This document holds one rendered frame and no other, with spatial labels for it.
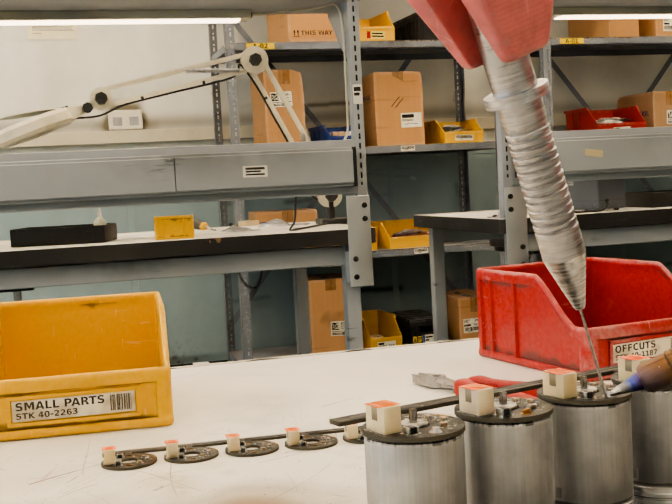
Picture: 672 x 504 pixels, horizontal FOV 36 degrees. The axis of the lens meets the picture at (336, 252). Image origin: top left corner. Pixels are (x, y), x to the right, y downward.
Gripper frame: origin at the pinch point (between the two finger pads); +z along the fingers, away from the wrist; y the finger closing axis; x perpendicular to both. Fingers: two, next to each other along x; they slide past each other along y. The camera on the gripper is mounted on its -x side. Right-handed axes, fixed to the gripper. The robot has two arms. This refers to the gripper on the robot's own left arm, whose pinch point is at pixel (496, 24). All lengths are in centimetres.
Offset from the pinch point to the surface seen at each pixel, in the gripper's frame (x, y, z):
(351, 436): -4.3, 21.0, 17.9
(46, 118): -80, 250, 10
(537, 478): 3.1, -0.1, 10.6
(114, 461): 5.2, 25.1, 14.5
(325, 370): -13.3, 37.1, 21.4
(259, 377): -9.4, 38.5, 20.0
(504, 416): 3.1, 0.3, 8.9
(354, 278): -121, 197, 73
